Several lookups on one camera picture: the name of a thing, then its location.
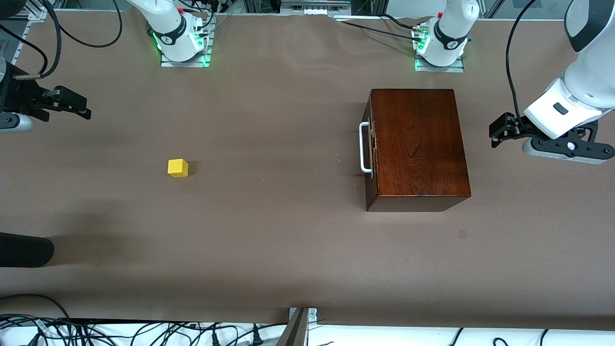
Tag wooden drawer with white handle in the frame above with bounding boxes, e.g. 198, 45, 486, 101
359, 94, 380, 200

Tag dark wooden drawer cabinet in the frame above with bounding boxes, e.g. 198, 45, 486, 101
365, 88, 471, 212

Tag black ribbed cylinder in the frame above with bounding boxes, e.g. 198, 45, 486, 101
0, 233, 54, 268

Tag silver equipment box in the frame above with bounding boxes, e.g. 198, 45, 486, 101
280, 0, 352, 15

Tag brown table cover sheet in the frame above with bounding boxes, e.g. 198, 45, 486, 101
0, 10, 615, 332

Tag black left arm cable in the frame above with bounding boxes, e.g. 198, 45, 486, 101
505, 0, 537, 125

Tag aluminium table frame rail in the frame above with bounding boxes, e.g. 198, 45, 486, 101
0, 7, 49, 65

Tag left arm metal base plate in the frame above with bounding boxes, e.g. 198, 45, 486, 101
414, 55, 466, 74

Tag black base power cable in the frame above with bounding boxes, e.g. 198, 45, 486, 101
334, 13, 423, 44

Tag black looped floor cable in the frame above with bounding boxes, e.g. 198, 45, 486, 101
0, 293, 72, 321

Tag metal corner bracket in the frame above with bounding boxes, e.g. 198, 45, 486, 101
288, 308, 318, 323

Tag dark aluminium frame profile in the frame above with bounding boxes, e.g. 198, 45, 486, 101
275, 309, 309, 346

